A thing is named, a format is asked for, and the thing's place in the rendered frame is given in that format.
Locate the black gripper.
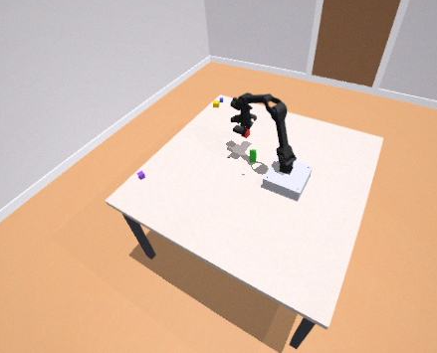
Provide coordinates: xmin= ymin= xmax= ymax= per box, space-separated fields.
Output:
xmin=233 ymin=113 xmax=257 ymax=136

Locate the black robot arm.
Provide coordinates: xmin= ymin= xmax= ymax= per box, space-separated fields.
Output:
xmin=230 ymin=92 xmax=297 ymax=175

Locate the red block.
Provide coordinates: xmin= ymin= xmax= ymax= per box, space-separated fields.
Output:
xmin=241 ymin=128 xmax=250 ymax=138

